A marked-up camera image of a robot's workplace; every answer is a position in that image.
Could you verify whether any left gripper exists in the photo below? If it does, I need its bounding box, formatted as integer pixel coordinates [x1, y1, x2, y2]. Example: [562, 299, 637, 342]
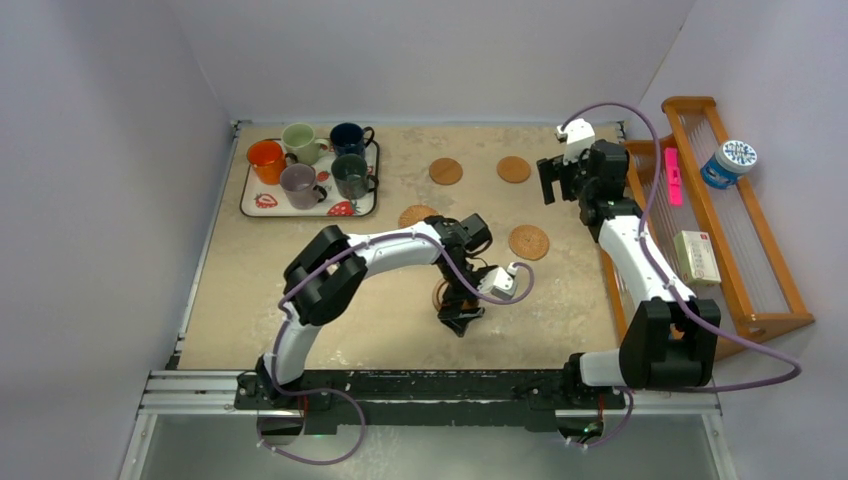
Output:
[438, 259, 493, 337]

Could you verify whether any light wooden coaster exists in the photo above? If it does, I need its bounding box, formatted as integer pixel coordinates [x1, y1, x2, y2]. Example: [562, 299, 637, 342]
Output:
[496, 156, 531, 184]
[428, 157, 464, 186]

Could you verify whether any dark brown wooden coaster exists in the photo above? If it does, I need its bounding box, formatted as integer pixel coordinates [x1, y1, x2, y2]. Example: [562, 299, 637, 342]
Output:
[431, 279, 480, 311]

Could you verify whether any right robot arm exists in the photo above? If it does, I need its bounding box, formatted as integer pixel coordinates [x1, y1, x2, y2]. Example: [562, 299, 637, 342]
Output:
[536, 140, 721, 407]

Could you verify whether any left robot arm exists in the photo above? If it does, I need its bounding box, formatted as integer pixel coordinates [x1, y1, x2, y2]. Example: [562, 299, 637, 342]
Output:
[255, 214, 515, 409]

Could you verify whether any pink marker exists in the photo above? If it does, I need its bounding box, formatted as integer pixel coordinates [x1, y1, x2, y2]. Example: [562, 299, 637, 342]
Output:
[664, 147, 684, 208]

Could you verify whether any wooden tiered rack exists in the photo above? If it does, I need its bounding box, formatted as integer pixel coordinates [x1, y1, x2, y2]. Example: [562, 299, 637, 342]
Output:
[583, 95, 816, 368]

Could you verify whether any dark green mug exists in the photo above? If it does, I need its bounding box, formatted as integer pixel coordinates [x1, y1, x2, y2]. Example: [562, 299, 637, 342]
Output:
[330, 154, 379, 200]

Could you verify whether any white card box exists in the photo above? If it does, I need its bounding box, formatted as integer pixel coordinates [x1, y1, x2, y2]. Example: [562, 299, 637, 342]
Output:
[673, 230, 721, 286]

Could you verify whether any blue jar white lid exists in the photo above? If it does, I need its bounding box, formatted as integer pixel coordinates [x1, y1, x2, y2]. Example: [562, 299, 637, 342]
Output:
[700, 140, 758, 190]

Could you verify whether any navy blue mug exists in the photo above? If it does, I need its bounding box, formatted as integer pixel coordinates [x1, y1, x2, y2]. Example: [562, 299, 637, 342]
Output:
[329, 122, 375, 157]

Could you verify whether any purple mug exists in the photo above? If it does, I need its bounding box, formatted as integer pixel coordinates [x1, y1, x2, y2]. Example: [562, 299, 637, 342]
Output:
[279, 163, 328, 210]

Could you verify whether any strawberry print tray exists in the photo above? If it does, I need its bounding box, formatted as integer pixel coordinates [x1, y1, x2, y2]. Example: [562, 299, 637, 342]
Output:
[239, 155, 377, 218]

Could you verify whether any pale green mug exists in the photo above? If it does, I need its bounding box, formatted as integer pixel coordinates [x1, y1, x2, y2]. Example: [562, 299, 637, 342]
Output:
[281, 123, 333, 165]

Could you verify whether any orange mug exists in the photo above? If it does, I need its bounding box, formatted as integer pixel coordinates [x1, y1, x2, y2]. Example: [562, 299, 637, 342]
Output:
[246, 139, 298, 185]

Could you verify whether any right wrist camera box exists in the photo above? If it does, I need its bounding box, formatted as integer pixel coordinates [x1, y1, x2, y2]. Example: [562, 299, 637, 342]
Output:
[555, 118, 596, 163]

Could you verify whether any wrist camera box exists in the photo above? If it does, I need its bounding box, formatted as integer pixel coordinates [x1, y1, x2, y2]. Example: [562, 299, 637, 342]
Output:
[555, 118, 596, 163]
[477, 263, 518, 301]

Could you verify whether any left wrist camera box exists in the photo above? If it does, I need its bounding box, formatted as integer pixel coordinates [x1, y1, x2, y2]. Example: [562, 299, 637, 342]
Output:
[477, 263, 518, 301]

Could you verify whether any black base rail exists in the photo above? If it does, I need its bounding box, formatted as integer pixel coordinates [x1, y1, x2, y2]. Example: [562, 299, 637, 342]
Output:
[135, 367, 722, 439]

